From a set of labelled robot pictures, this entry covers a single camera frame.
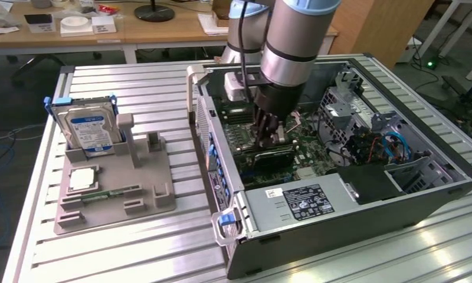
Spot hard drive with blue label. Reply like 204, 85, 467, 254
43, 94, 122, 142

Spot grey power supply unit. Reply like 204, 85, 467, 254
242, 173, 359, 233

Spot metal socket cover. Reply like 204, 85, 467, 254
287, 109, 305, 133

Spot small metal disk bay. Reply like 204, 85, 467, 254
383, 156, 457, 195

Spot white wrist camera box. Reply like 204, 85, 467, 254
224, 72, 261, 103

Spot installed dark RAM stick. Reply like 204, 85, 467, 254
239, 143, 297, 156

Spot long wooden desk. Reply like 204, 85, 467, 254
0, 0, 339, 64

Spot blue wire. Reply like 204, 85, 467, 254
381, 132, 414, 162

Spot white box with black top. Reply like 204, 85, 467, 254
24, 14, 58, 34

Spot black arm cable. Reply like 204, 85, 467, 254
238, 0, 251, 93

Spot silver hard disk blue label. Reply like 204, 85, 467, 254
50, 105, 118, 154

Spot plain white carton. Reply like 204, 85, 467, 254
91, 16, 116, 35

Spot black Nvidia Quadro graphics card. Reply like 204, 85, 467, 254
252, 148, 295, 171

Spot black RAM slot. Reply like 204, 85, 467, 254
220, 106, 256, 116
223, 113, 256, 124

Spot black round lamp base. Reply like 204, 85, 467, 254
134, 0, 176, 22

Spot red wire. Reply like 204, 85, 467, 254
369, 136, 391, 162

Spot black office chair base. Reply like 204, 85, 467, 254
7, 51, 103, 89

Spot blue card retainer clips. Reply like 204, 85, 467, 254
207, 131, 232, 204

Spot open dark grey PC case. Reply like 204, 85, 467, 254
186, 52, 472, 281

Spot white paper stack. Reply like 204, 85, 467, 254
198, 13, 231, 37

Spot green RAM stick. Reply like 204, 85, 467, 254
80, 188, 138, 203

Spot silver CPU chip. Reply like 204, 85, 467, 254
70, 169, 98, 192

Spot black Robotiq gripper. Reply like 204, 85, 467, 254
254, 83, 305, 120

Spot perforated metal disk bay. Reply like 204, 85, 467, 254
318, 63, 379, 143

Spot wooden cabinet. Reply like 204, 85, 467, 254
330, 0, 437, 69

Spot white round bowl box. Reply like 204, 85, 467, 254
59, 16, 95, 38

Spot green motherboard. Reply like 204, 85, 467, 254
216, 100, 339, 191

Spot brown cardboard box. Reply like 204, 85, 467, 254
212, 0, 232, 21

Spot black floor stand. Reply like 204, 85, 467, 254
441, 75, 472, 124

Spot grey printed parts rack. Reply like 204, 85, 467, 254
54, 113, 178, 236

